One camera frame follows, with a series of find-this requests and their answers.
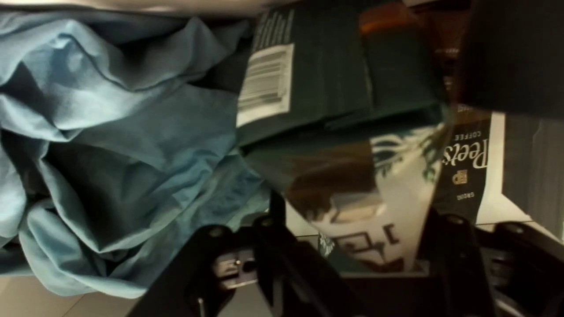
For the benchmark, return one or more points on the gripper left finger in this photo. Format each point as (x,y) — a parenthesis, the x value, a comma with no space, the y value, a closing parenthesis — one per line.
(282,264)

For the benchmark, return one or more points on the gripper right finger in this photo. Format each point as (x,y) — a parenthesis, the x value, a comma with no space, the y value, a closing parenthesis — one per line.
(458,264)

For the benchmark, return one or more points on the black and white coffee packet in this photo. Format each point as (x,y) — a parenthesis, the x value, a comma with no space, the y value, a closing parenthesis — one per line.
(467,176)

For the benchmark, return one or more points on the dark green coffee packet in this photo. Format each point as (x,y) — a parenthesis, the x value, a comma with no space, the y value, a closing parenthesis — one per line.
(335,88)

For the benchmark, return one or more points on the dark grey packet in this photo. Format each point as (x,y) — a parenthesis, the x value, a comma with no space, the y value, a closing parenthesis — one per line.
(515,53)

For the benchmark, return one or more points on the brown and orange packet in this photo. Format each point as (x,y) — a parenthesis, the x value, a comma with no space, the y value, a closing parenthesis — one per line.
(423,22)

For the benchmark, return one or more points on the light blue cloth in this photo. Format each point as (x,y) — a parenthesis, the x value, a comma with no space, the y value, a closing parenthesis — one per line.
(123,149)

